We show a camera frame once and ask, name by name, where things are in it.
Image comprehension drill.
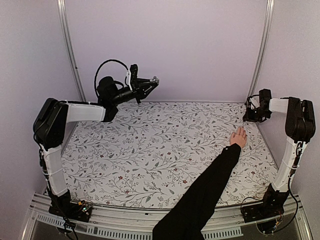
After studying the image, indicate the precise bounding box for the black sleeved forearm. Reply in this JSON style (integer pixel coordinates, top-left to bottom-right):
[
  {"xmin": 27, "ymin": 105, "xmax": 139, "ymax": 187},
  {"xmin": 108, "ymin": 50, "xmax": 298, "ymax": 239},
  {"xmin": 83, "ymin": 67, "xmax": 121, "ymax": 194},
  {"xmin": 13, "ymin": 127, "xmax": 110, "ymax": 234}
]
[{"xmin": 152, "ymin": 143, "xmax": 241, "ymax": 240}]

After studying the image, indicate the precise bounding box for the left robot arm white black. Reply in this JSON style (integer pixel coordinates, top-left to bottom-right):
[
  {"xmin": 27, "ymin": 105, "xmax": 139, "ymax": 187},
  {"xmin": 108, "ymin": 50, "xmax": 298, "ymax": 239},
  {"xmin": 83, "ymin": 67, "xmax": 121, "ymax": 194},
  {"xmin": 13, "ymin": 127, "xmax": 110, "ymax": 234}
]
[{"xmin": 33, "ymin": 75, "xmax": 160, "ymax": 198}]

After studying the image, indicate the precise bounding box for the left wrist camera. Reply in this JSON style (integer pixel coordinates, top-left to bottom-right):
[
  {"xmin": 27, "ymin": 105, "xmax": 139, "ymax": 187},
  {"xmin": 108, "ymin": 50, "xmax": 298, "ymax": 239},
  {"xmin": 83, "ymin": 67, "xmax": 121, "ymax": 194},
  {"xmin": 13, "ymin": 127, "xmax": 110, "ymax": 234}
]
[{"xmin": 124, "ymin": 64, "xmax": 138, "ymax": 91}]

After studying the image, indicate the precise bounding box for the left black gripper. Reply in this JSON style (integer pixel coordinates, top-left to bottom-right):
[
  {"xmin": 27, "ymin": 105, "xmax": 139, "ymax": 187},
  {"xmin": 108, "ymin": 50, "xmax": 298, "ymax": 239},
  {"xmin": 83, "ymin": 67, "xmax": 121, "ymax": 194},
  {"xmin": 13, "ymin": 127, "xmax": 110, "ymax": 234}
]
[{"xmin": 110, "ymin": 77, "xmax": 158, "ymax": 105}]

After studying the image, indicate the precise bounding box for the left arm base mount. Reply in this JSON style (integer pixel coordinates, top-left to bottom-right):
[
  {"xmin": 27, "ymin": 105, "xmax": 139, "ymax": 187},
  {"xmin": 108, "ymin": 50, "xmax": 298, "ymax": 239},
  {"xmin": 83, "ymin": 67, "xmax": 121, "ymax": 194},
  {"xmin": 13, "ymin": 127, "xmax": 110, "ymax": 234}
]
[{"xmin": 48, "ymin": 191, "xmax": 93, "ymax": 223}]

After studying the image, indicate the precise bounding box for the floral patterned table mat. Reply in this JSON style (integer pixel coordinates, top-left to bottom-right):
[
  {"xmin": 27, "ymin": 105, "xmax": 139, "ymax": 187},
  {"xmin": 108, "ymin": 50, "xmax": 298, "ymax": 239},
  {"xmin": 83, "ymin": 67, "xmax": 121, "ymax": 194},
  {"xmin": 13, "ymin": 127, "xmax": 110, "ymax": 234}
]
[{"xmin": 61, "ymin": 102, "xmax": 278, "ymax": 209}]

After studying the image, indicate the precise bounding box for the person's bare hand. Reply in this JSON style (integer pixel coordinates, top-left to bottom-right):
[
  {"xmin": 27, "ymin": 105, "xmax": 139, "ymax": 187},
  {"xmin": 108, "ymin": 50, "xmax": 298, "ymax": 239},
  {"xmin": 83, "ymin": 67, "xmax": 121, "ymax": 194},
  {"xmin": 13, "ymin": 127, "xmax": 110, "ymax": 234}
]
[{"xmin": 229, "ymin": 126, "xmax": 248, "ymax": 149}]

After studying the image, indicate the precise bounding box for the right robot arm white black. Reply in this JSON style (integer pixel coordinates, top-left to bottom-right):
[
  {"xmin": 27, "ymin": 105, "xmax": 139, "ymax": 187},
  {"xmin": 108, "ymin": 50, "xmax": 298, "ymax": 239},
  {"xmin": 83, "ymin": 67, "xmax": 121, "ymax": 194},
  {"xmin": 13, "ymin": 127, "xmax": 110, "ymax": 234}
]
[{"xmin": 242, "ymin": 89, "xmax": 316, "ymax": 193}]

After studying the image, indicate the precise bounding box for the front aluminium rail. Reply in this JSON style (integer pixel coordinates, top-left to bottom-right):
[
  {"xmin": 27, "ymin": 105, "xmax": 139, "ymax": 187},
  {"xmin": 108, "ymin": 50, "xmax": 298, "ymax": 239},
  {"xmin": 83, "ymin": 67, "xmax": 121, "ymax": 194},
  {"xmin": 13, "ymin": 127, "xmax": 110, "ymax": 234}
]
[{"xmin": 22, "ymin": 192, "xmax": 313, "ymax": 240}]

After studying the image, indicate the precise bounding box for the left aluminium frame post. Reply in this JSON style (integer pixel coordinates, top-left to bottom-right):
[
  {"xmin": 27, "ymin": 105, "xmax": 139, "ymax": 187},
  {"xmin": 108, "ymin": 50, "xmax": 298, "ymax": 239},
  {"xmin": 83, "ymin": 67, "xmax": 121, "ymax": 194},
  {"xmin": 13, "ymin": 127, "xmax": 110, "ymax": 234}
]
[{"xmin": 56, "ymin": 0, "xmax": 87, "ymax": 102}]

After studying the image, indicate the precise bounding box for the right aluminium frame post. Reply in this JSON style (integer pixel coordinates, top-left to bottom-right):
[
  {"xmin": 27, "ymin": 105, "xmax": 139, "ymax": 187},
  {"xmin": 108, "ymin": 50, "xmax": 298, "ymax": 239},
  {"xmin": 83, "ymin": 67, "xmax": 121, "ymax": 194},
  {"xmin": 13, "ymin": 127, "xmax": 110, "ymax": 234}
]
[{"xmin": 247, "ymin": 0, "xmax": 275, "ymax": 97}]

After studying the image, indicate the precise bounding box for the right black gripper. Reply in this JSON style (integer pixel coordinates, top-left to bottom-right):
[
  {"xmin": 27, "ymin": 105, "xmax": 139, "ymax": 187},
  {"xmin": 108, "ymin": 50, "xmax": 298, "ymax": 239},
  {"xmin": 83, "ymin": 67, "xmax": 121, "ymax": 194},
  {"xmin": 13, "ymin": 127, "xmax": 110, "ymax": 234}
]
[{"xmin": 244, "ymin": 106, "xmax": 272, "ymax": 123}]

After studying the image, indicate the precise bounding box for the aluminium frame post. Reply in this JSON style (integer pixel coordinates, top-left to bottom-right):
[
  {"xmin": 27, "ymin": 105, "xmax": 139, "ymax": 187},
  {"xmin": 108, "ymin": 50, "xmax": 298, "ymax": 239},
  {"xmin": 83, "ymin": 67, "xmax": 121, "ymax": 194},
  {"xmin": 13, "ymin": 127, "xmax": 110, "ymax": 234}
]
[
  {"xmin": 247, "ymin": 0, "xmax": 275, "ymax": 97},
  {"xmin": 56, "ymin": 0, "xmax": 87, "ymax": 102}
]

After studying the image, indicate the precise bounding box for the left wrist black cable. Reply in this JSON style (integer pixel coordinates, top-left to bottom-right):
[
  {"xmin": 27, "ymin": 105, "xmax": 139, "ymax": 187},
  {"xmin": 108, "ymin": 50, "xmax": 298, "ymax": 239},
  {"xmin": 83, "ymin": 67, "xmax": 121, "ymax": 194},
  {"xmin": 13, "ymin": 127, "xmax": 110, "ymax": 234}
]
[{"xmin": 93, "ymin": 58, "xmax": 131, "ymax": 97}]

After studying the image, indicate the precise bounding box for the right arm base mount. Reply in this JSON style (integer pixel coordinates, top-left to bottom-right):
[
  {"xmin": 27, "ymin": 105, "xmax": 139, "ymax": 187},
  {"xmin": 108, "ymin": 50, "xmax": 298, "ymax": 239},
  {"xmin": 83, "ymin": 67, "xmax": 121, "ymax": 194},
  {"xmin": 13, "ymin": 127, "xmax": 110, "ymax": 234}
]
[{"xmin": 240, "ymin": 187, "xmax": 289, "ymax": 235}]

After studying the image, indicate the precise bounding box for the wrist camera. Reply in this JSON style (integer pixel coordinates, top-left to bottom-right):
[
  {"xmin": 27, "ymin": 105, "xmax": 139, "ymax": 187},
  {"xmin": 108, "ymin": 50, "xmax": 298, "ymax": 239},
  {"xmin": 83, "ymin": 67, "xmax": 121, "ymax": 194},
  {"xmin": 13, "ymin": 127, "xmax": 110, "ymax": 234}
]
[
  {"xmin": 124, "ymin": 64, "xmax": 138, "ymax": 91},
  {"xmin": 245, "ymin": 94, "xmax": 260, "ymax": 110}
]

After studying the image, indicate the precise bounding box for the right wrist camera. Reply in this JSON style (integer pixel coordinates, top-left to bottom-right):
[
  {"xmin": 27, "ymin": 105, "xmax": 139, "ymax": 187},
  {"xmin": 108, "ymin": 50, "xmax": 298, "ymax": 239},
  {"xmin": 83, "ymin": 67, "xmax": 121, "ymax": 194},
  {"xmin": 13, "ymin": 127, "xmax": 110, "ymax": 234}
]
[{"xmin": 245, "ymin": 94, "xmax": 260, "ymax": 110}]

